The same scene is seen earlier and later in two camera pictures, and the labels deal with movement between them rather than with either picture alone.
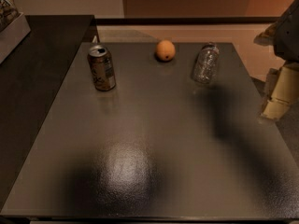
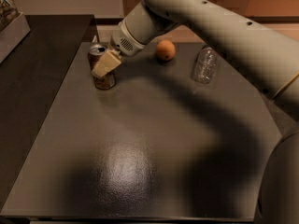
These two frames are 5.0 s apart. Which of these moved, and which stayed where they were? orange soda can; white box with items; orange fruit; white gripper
Moved: white gripper
Stayed: white box with items; orange fruit; orange soda can
